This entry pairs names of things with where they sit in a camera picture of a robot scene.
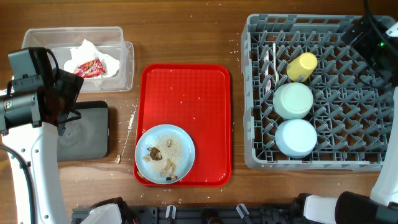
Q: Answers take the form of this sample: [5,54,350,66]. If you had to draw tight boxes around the yellow cup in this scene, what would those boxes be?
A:
[287,52,318,82]

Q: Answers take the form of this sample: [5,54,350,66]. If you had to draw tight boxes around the green bowl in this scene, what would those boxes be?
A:
[273,83,313,119]

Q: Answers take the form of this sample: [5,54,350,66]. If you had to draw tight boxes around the white plastic fork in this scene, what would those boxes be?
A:
[264,52,271,92]

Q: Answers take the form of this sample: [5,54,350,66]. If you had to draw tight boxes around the small light blue bowl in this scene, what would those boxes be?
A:
[275,119,317,158]

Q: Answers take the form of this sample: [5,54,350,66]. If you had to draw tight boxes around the large light blue plate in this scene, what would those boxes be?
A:
[135,124,195,185]

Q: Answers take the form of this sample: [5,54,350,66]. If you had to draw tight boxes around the red candy wrapper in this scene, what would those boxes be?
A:
[73,58,106,78]

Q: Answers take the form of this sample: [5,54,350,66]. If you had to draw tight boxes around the white napkin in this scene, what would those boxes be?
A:
[63,39,120,78]

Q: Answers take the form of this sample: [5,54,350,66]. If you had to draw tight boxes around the white plastic spoon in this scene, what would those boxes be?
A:
[272,42,280,88]

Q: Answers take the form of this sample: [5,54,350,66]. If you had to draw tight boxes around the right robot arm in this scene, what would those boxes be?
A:
[286,12,397,223]

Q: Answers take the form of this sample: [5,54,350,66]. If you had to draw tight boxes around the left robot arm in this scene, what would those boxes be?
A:
[1,47,84,223]

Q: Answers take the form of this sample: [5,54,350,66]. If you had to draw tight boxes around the grey dishwasher rack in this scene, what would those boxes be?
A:
[241,14,394,172]

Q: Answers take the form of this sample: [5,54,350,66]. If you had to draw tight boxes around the red serving tray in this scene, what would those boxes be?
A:
[136,63,232,187]

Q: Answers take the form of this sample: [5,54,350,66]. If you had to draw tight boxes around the food scraps and rice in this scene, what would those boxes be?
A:
[142,133,183,180]

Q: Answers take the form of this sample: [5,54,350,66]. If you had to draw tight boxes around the food crumb on table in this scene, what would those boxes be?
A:
[115,155,121,164]

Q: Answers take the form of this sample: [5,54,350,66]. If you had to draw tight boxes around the black tray bin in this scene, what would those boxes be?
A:
[57,101,109,162]

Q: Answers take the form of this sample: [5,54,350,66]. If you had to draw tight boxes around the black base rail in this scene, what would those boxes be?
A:
[72,206,303,224]

